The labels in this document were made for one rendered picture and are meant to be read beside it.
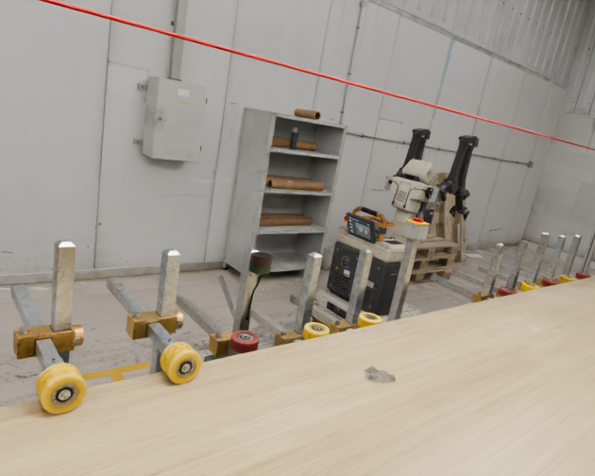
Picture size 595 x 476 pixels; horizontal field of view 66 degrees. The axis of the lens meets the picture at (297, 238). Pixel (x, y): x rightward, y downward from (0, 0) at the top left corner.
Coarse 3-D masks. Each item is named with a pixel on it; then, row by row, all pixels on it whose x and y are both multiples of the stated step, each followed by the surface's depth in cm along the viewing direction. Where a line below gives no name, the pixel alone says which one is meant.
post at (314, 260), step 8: (312, 256) 149; (320, 256) 150; (312, 264) 149; (320, 264) 150; (304, 272) 152; (312, 272) 149; (304, 280) 152; (312, 280) 150; (304, 288) 152; (312, 288) 151; (304, 296) 152; (312, 296) 152; (304, 304) 152; (312, 304) 154; (304, 312) 152; (296, 320) 156; (304, 320) 154; (296, 328) 156
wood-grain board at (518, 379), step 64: (448, 320) 171; (512, 320) 184; (576, 320) 198; (128, 384) 101; (192, 384) 105; (256, 384) 109; (320, 384) 114; (384, 384) 119; (448, 384) 125; (512, 384) 131; (576, 384) 138; (0, 448) 78; (64, 448) 80; (128, 448) 83; (192, 448) 86; (256, 448) 89; (320, 448) 92; (384, 448) 95; (448, 448) 99; (512, 448) 103; (576, 448) 107
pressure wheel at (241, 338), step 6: (234, 336) 129; (240, 336) 130; (246, 336) 130; (252, 336) 132; (258, 336) 132; (234, 342) 127; (240, 342) 127; (246, 342) 127; (252, 342) 128; (258, 342) 130; (234, 348) 128; (240, 348) 127; (246, 348) 127; (252, 348) 128
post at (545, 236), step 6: (546, 234) 259; (540, 240) 262; (546, 240) 260; (540, 246) 262; (546, 246) 262; (540, 252) 262; (534, 258) 265; (540, 258) 262; (534, 264) 265; (540, 264) 265; (534, 270) 265; (528, 276) 267; (534, 276) 265
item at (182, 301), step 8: (184, 296) 162; (184, 304) 156; (192, 304) 156; (192, 312) 152; (200, 312) 151; (200, 320) 147; (208, 320) 146; (208, 328) 144; (216, 328) 142; (232, 352) 132
